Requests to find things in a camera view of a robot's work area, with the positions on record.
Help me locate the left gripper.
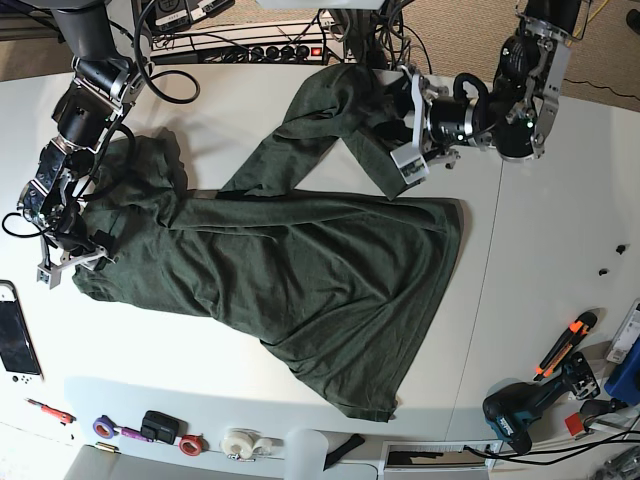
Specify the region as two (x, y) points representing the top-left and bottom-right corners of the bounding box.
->
(394, 64), (473, 169)

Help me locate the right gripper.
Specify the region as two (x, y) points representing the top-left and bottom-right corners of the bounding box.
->
(38, 209), (115, 273)

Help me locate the dark green t-shirt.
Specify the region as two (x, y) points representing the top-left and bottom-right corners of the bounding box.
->
(73, 64), (463, 422)

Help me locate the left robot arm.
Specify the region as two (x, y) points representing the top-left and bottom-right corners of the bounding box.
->
(391, 1), (590, 183)

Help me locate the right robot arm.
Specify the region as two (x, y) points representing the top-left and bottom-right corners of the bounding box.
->
(6, 1), (194, 286)

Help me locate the white handheld game console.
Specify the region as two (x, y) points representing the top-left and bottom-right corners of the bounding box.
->
(1, 280), (43, 386)

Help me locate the black power strip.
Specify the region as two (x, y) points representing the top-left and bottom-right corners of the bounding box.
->
(197, 44), (342, 65)

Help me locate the red screwdriver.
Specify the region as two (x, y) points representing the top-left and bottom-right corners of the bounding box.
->
(25, 398), (76, 425)

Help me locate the purple tape roll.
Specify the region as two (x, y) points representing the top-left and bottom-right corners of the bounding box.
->
(93, 415), (117, 439)

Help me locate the red tape roll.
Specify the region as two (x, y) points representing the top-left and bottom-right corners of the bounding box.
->
(178, 435), (205, 457)

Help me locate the orange black utility knife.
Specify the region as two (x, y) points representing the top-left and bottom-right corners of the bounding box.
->
(533, 311), (598, 382)

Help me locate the clear tape dispenser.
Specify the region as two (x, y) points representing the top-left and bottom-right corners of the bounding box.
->
(219, 429), (284, 461)

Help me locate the teal black power drill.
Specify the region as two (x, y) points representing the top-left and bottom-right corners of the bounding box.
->
(482, 352), (600, 455)

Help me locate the blue box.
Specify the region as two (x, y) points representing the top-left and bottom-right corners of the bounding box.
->
(604, 340), (640, 406)

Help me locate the white paper roll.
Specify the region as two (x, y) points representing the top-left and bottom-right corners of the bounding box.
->
(284, 429), (329, 480)

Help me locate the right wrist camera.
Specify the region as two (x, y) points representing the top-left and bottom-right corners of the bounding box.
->
(36, 262), (62, 289)

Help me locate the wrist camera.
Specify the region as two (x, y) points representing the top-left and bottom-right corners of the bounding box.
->
(390, 143), (429, 185)
(36, 262), (62, 289)

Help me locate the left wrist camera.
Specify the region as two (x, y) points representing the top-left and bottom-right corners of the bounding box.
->
(390, 143), (429, 185)

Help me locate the black action camera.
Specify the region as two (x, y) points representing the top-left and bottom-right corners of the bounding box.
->
(140, 410), (180, 445)

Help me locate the yellow cable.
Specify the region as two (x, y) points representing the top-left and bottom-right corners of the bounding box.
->
(574, 0), (610, 41)

